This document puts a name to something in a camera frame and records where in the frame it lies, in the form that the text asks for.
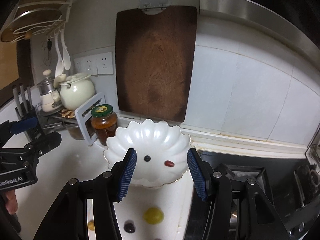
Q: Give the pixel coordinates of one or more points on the white wall rack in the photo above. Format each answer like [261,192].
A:
[32,17]

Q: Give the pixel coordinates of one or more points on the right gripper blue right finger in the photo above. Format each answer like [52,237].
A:
[201,174]

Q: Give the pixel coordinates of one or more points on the green round fruit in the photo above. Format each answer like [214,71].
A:
[153,216]

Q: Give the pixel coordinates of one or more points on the white scalloped fruit bowl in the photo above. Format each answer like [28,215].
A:
[156,139]

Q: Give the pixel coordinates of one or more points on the blueberry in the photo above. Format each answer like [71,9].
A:
[147,158]

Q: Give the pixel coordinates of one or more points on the white tray stand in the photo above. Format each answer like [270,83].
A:
[83,115]

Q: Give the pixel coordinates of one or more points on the amber jar green lid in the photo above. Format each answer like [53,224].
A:
[104,122]

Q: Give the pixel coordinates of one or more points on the white wall socket strip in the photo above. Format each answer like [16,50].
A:
[97,64]

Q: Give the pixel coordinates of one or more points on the black knife block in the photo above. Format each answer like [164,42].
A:
[26,111]

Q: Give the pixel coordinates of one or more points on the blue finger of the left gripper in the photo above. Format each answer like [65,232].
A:
[8,129]

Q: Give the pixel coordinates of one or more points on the dark purple grape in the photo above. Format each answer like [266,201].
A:
[129,226]

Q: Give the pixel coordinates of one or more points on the small yellow longan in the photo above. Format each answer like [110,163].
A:
[91,225]

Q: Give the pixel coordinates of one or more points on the black gas stove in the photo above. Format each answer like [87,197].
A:
[257,198]

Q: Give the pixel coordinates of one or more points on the small steel cream pot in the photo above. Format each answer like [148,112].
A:
[49,96]

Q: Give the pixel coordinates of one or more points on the cream ceramic pot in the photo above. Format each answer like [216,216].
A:
[76,90]

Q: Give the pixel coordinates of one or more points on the person's left hand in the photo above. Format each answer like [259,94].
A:
[11,202]

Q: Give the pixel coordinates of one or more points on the dark wooden cutting board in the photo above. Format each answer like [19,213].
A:
[154,61]

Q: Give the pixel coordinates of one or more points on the white rice spoon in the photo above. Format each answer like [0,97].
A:
[65,53]

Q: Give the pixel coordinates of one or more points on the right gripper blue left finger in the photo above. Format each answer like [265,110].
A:
[122,174]

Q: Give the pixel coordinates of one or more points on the red cherry tomato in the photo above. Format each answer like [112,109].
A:
[169,163]

